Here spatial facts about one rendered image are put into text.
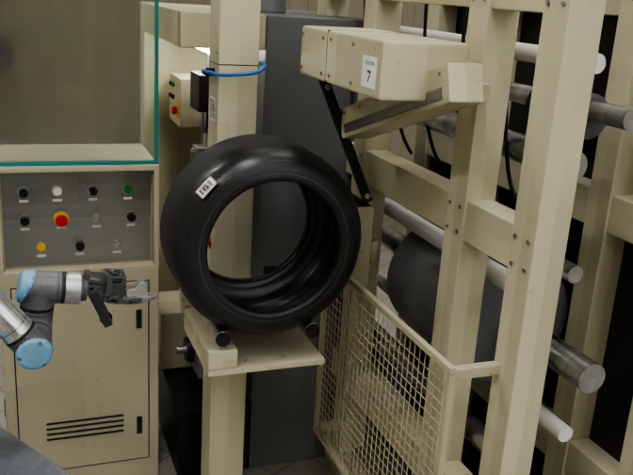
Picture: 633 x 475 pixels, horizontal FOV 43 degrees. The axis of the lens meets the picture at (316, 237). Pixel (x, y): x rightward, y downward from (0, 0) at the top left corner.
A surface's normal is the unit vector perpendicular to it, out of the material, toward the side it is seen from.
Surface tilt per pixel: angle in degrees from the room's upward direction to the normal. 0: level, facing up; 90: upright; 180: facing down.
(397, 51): 90
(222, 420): 90
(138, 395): 90
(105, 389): 90
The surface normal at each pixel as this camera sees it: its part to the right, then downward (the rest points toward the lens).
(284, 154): 0.32, -0.50
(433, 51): 0.35, 0.29
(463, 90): 0.35, -0.01
